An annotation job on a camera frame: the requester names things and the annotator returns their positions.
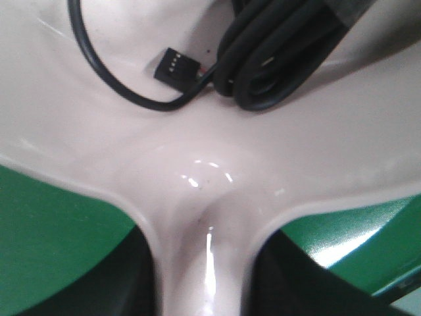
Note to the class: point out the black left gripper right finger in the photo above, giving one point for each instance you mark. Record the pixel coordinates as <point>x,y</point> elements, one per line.
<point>287,281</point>

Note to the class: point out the pink plastic dustpan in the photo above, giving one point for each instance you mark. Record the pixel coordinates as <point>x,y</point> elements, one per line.
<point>210,182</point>

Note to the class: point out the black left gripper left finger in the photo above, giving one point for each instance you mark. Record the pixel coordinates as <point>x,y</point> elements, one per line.
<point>123,283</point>

